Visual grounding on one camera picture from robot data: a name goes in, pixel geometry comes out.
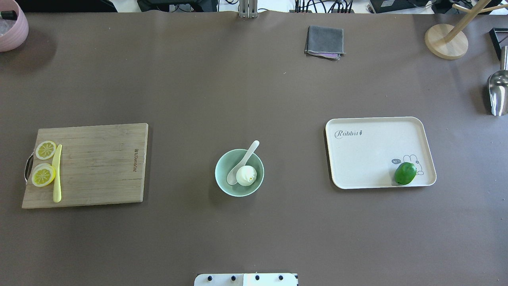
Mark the mint green bowl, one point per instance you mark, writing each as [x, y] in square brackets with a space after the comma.
[225, 165]

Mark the wooden mug tree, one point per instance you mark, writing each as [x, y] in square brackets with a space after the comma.
[449, 42]

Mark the metal scoop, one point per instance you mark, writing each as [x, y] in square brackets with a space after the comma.
[498, 87]

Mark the lemon slice stack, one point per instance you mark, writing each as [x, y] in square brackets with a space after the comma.
[43, 174]

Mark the white rabbit tray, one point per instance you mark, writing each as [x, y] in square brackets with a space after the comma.
[366, 152]

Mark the white camera pole base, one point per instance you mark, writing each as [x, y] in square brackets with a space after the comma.
[247, 279]

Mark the yellow plastic knife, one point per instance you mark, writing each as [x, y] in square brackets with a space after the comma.
[57, 191]

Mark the aluminium frame post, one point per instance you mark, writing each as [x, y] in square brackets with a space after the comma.
[248, 8]

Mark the green lime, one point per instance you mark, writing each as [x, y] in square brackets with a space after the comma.
[405, 173]

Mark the white ceramic spoon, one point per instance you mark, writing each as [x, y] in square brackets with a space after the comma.
[231, 176]

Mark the lemon slice near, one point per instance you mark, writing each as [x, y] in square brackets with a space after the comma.
[45, 150]

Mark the white steamed bun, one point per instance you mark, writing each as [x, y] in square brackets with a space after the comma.
[246, 175]

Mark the pink bowl with ice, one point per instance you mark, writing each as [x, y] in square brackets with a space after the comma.
[18, 29]

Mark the grey folded cloth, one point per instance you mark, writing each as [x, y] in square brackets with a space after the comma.
[325, 42]

